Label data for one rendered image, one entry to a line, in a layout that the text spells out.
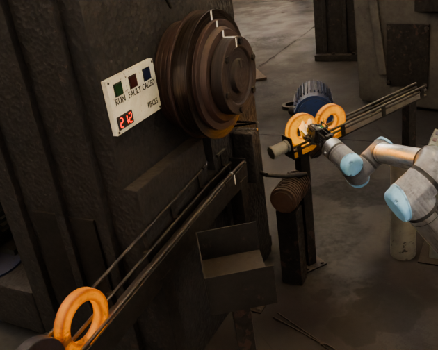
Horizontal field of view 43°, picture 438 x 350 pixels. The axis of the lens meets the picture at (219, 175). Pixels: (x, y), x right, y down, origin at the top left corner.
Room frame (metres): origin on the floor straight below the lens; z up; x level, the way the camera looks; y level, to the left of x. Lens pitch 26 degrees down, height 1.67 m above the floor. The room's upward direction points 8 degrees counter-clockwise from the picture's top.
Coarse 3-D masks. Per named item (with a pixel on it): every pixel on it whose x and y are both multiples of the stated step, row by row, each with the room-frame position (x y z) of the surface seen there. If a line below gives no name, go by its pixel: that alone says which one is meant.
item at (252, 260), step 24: (216, 240) 1.57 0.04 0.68; (240, 240) 1.58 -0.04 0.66; (216, 264) 1.53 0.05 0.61; (240, 264) 1.52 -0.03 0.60; (264, 264) 1.50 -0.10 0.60; (216, 288) 1.31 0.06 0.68; (240, 288) 1.31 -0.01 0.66; (264, 288) 1.32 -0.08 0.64; (216, 312) 1.31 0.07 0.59; (240, 312) 1.44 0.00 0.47; (240, 336) 1.44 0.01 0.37
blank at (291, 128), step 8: (304, 112) 2.32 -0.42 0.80; (296, 120) 2.28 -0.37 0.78; (304, 120) 2.30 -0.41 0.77; (312, 120) 2.31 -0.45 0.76; (288, 128) 2.27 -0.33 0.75; (296, 128) 2.28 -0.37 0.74; (288, 136) 2.27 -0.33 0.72; (296, 136) 2.28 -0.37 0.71; (296, 144) 2.28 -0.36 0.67; (304, 144) 2.29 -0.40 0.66
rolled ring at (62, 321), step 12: (84, 288) 1.27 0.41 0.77; (72, 300) 1.21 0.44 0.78; (84, 300) 1.24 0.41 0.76; (96, 300) 1.27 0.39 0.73; (60, 312) 1.19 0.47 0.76; (72, 312) 1.20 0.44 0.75; (96, 312) 1.29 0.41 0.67; (60, 324) 1.17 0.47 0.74; (96, 324) 1.27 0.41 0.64; (60, 336) 1.15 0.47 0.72; (84, 336) 1.24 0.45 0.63; (72, 348) 1.17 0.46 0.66
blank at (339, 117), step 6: (324, 108) 2.35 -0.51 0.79; (330, 108) 2.35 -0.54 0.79; (336, 108) 2.36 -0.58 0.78; (342, 108) 2.38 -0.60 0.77; (318, 114) 2.34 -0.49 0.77; (324, 114) 2.34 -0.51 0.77; (330, 114) 2.35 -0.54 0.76; (336, 114) 2.36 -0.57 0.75; (342, 114) 2.38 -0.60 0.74; (318, 120) 2.33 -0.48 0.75; (324, 120) 2.34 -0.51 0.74; (336, 120) 2.37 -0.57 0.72; (342, 120) 2.38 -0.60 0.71; (324, 126) 2.33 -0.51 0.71; (330, 126) 2.37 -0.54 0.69
